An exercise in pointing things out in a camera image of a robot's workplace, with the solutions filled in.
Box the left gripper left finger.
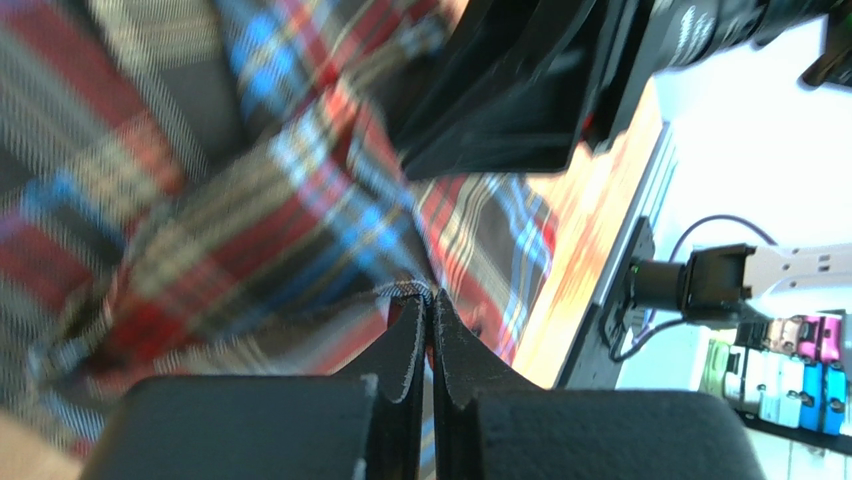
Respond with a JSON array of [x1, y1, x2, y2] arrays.
[[82, 299, 426, 479]]

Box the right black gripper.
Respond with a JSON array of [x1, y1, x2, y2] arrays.
[[390, 1, 765, 180]]

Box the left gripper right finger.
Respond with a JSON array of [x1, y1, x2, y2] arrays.
[[432, 294, 764, 479]]

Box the plaid long sleeve shirt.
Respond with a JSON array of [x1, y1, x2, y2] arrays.
[[1, 1, 555, 457]]

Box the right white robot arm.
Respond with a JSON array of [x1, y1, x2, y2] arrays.
[[391, 1, 851, 326]]

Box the parts storage bins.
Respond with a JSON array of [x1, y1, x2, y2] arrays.
[[697, 310, 851, 451]]

